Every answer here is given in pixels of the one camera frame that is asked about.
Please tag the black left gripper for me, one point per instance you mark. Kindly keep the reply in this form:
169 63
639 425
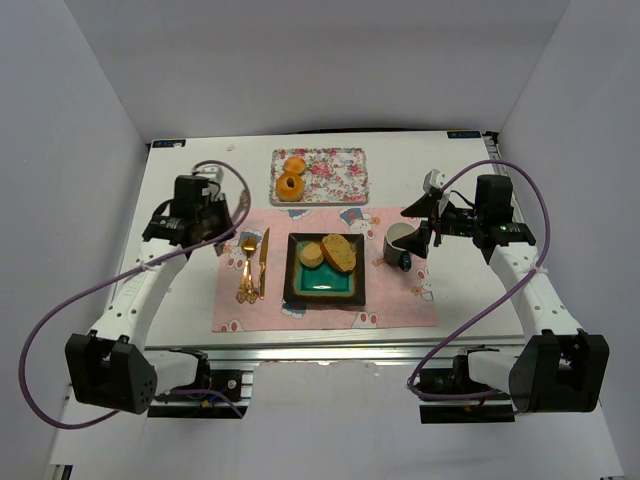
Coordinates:
220 226

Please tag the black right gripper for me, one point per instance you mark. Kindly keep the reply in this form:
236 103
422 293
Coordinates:
435 226

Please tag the speckled bread slice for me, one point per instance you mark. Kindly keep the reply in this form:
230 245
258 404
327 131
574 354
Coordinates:
338 252

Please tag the small pale muffin bread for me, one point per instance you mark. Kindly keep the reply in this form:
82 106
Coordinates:
311 255

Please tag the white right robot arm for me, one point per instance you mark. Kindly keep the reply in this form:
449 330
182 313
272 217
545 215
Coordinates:
561 367

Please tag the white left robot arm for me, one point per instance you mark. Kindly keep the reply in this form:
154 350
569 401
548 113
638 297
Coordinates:
108 366

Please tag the green white mug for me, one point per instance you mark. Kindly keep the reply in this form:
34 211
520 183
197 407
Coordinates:
394 256

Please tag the gold knife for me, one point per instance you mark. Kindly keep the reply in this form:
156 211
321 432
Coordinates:
263 263

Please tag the pink bunny placemat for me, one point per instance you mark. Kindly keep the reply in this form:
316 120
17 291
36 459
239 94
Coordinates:
393 298

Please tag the gold fork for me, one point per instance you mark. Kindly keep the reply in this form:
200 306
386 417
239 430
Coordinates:
246 267

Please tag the floral rectangular tray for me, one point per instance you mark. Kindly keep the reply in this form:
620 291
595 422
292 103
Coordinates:
334 176

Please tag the black green square plate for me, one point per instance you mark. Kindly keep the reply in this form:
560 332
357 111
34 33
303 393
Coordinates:
323 285

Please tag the round orange bun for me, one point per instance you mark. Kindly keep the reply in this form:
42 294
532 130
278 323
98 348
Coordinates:
295 164

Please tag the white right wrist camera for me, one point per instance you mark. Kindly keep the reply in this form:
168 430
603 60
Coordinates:
433 180

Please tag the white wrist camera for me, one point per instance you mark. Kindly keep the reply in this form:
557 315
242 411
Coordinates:
433 180
214 173

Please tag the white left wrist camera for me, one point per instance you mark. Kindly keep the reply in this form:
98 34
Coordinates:
214 173

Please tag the ring donut bread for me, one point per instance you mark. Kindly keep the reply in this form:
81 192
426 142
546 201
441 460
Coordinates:
290 187

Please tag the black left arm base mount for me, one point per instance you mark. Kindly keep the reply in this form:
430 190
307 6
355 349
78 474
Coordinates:
227 397

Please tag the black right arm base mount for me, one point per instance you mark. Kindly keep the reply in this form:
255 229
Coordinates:
449 396

